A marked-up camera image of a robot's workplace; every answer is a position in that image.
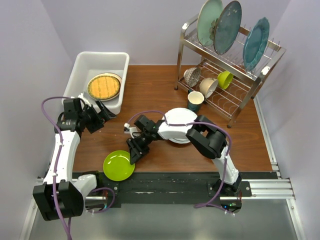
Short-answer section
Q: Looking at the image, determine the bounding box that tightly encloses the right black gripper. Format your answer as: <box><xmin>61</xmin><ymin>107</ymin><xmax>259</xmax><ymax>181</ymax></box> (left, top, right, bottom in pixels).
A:
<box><xmin>126</xmin><ymin>131</ymin><xmax>153</xmax><ymax>166</ymax></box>

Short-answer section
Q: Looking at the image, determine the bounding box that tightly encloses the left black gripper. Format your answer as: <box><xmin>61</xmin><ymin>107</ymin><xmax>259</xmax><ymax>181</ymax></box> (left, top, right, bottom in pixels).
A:
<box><xmin>78</xmin><ymin>99</ymin><xmax>116</xmax><ymax>134</ymax></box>

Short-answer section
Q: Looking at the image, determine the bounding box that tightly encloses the lime green plate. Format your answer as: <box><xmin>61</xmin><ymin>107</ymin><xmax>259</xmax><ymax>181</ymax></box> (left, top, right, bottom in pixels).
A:
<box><xmin>102</xmin><ymin>150</ymin><xmax>135</xmax><ymax>182</ymax></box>

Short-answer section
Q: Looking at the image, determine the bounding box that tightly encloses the woven bamboo plate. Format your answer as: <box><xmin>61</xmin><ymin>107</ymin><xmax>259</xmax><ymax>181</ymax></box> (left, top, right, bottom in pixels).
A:
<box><xmin>87</xmin><ymin>74</ymin><xmax>121</xmax><ymax>100</ymax></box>

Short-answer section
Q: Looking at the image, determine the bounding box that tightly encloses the cream leaf pattern plate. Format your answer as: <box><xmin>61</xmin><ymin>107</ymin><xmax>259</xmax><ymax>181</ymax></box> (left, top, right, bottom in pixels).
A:
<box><xmin>86</xmin><ymin>72</ymin><xmax>123</xmax><ymax>102</ymax></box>

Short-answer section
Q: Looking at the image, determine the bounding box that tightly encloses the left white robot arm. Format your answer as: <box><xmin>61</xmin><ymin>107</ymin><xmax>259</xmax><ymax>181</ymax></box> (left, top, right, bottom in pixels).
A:
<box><xmin>32</xmin><ymin>96</ymin><xmax>116</xmax><ymax>221</ymax></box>

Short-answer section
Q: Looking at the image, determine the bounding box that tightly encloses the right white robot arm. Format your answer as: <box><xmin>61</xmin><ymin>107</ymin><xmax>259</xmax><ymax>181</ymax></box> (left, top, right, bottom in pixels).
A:
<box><xmin>124</xmin><ymin>114</ymin><xmax>242</xmax><ymax>197</ymax></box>

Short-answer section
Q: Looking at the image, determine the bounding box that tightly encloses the white plastic bin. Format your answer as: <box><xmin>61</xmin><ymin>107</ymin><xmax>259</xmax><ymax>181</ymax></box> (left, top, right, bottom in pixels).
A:
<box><xmin>63</xmin><ymin>51</ymin><xmax>130</xmax><ymax>115</ymax></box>

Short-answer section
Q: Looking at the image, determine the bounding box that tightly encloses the white blue-rimmed deep plate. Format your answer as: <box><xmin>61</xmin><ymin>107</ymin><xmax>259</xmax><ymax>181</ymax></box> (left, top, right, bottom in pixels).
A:
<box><xmin>158</xmin><ymin>107</ymin><xmax>198</xmax><ymax>144</ymax></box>

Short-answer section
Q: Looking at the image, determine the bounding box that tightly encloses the dark green mug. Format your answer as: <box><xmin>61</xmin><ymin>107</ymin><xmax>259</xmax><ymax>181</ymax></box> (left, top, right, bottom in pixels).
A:
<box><xmin>187</xmin><ymin>91</ymin><xmax>205</xmax><ymax>113</ymax></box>

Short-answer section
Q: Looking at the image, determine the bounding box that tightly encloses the patterned bowl in rack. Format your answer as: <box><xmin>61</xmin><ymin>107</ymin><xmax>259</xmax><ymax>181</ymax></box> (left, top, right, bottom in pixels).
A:
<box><xmin>183</xmin><ymin>67</ymin><xmax>201</xmax><ymax>88</ymax></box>

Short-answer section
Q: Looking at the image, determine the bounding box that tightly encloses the cream bowl in rack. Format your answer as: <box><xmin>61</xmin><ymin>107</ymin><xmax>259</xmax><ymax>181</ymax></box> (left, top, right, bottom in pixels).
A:
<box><xmin>199</xmin><ymin>77</ymin><xmax>219</xmax><ymax>99</ymax></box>

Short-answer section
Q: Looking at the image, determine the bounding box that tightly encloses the metal dish rack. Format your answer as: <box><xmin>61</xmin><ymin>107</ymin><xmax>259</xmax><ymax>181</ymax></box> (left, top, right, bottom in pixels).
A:
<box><xmin>174</xmin><ymin>14</ymin><xmax>287</xmax><ymax>109</ymax></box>

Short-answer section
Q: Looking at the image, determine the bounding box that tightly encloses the lime green bowl in rack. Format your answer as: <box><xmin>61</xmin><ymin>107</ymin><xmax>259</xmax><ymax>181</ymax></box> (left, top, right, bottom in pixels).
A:
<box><xmin>217</xmin><ymin>71</ymin><xmax>234</xmax><ymax>90</ymax></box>

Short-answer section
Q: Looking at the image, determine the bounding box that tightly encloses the blue-grey speckled plate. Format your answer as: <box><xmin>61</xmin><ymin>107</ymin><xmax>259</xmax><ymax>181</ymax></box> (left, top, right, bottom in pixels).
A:
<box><xmin>213</xmin><ymin>0</ymin><xmax>242</xmax><ymax>55</ymax></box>

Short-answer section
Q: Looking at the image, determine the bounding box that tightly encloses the mint green plate in rack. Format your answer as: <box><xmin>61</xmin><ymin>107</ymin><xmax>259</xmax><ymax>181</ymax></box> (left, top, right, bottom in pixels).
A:
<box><xmin>196</xmin><ymin>0</ymin><xmax>224</xmax><ymax>47</ymax></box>

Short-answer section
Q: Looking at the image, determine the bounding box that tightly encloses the teal scalloped plate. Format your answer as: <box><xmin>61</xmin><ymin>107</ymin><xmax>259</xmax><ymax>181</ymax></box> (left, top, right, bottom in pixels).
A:
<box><xmin>242</xmin><ymin>17</ymin><xmax>270</xmax><ymax>72</ymax></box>

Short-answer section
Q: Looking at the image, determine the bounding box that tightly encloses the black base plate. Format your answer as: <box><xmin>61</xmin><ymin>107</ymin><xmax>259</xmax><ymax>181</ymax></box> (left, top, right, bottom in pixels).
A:
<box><xmin>67</xmin><ymin>171</ymin><xmax>253</xmax><ymax>208</ymax></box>

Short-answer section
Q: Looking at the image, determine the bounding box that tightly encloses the aluminium rail frame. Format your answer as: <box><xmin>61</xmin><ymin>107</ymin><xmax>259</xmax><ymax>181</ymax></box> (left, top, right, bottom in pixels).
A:
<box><xmin>18</xmin><ymin>94</ymin><xmax>307</xmax><ymax>240</ymax></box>

